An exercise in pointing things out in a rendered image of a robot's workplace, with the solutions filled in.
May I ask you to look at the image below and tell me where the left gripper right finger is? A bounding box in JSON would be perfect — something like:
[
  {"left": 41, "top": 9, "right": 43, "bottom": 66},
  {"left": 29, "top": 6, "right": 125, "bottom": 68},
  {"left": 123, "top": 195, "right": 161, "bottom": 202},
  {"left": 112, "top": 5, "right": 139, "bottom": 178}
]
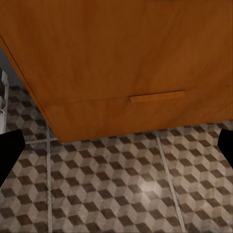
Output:
[{"left": 217, "top": 129, "right": 233, "bottom": 168}]

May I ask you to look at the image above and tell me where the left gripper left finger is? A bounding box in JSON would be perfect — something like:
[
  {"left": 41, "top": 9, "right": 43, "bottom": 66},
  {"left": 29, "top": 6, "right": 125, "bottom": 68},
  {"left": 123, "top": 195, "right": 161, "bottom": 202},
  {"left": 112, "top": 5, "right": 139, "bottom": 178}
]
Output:
[{"left": 0, "top": 129, "right": 25, "bottom": 187}]

